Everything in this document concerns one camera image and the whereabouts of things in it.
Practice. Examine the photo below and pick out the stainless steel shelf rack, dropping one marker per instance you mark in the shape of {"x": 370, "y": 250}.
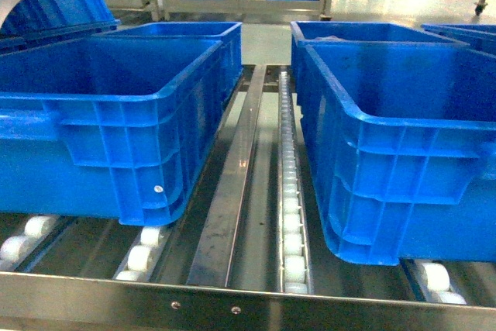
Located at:
{"x": 248, "y": 254}

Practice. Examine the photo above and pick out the rear left blue bin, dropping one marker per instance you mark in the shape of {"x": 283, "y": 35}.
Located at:
{"x": 167, "y": 48}

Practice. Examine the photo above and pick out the rear right blue bin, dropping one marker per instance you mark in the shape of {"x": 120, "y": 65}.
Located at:
{"x": 309, "y": 32}

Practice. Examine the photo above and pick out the left blue plastic bin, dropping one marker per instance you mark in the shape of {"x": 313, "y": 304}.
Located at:
{"x": 84, "y": 134}

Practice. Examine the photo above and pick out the blue plastic bin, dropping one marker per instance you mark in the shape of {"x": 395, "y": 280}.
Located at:
{"x": 401, "y": 145}
{"x": 84, "y": 134}

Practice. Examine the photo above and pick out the right blue plastic bin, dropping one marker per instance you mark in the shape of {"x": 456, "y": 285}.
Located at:
{"x": 401, "y": 145}

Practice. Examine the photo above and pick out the tilted blue bin far left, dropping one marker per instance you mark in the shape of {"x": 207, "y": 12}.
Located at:
{"x": 32, "y": 23}

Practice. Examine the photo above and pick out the blue bin far right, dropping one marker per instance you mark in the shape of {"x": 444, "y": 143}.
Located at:
{"x": 479, "y": 37}

